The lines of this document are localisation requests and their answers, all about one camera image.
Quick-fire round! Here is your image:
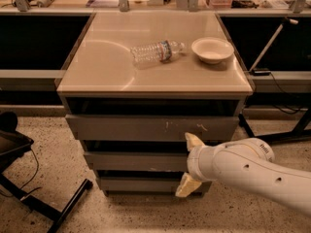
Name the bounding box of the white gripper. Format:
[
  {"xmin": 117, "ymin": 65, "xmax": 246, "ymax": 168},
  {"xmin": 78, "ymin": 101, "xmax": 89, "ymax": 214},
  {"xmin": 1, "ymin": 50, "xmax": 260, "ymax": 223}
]
[{"xmin": 175, "ymin": 132, "xmax": 216, "ymax": 198}]

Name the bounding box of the grey drawer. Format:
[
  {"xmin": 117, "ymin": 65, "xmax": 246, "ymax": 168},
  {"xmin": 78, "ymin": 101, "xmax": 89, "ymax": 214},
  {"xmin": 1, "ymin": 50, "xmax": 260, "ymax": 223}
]
[
  {"xmin": 66, "ymin": 115, "xmax": 238, "ymax": 142},
  {"xmin": 84, "ymin": 151, "xmax": 188, "ymax": 172},
  {"xmin": 96, "ymin": 176, "xmax": 213, "ymax": 194}
]

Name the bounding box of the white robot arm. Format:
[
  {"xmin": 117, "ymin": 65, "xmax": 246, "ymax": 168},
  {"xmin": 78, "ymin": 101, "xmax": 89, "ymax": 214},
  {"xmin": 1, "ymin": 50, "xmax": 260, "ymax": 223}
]
[{"xmin": 175, "ymin": 133, "xmax": 311, "ymax": 216}]

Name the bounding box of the grey bottom drawer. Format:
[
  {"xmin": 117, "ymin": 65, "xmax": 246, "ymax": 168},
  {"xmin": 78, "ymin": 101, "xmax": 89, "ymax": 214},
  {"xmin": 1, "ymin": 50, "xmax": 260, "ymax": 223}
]
[{"xmin": 96, "ymin": 176, "xmax": 213, "ymax": 194}]

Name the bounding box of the grey three-drawer cabinet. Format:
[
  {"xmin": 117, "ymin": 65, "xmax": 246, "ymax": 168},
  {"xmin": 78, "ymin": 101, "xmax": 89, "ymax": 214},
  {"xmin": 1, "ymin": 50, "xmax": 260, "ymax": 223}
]
[{"xmin": 57, "ymin": 11, "xmax": 253, "ymax": 181}]

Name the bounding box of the grey top drawer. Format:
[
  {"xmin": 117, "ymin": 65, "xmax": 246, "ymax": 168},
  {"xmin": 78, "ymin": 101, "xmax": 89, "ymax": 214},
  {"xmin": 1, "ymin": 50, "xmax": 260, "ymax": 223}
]
[{"xmin": 66, "ymin": 115, "xmax": 238, "ymax": 142}]

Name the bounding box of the white pole with black base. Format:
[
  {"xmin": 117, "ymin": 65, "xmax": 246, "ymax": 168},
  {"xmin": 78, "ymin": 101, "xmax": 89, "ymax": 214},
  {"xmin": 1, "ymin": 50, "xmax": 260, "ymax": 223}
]
[{"xmin": 249, "ymin": 17, "xmax": 299, "ymax": 74}]

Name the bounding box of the black stand right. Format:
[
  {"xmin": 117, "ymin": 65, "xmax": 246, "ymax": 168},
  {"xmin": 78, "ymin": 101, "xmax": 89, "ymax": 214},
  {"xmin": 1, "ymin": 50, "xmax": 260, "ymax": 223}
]
[{"xmin": 258, "ymin": 109, "xmax": 311, "ymax": 145}]

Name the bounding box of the black stand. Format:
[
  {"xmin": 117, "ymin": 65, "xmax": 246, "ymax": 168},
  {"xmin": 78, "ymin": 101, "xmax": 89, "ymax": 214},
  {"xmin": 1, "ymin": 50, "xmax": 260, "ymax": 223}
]
[
  {"xmin": 258, "ymin": 109, "xmax": 311, "ymax": 145},
  {"xmin": 0, "ymin": 112, "xmax": 93, "ymax": 233}
]

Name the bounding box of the white bowl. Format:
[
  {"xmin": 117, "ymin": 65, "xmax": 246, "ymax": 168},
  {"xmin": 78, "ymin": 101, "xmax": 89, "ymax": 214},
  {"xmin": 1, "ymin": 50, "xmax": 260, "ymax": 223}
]
[{"xmin": 191, "ymin": 37, "xmax": 234, "ymax": 64}]

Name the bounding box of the clear plastic water bottle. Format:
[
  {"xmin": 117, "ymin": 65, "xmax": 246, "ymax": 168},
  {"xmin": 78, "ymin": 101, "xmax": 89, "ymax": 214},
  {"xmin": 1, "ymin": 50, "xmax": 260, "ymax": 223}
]
[{"xmin": 130, "ymin": 40, "xmax": 185, "ymax": 65}]

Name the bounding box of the black stand left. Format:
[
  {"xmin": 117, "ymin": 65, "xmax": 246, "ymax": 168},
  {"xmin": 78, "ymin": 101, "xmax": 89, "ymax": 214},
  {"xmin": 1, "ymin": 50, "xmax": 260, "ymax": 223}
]
[{"xmin": 0, "ymin": 112, "xmax": 93, "ymax": 233}]

